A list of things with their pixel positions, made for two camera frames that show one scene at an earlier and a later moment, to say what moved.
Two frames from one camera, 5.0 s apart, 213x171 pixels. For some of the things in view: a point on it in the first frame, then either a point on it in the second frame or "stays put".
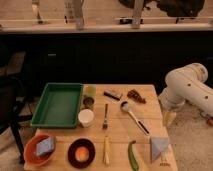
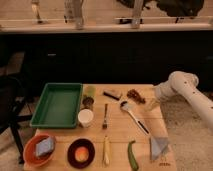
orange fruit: x=82 y=154 stays put
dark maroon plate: x=71 y=154 stays put
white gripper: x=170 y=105 to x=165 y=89
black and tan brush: x=112 y=95 stays put
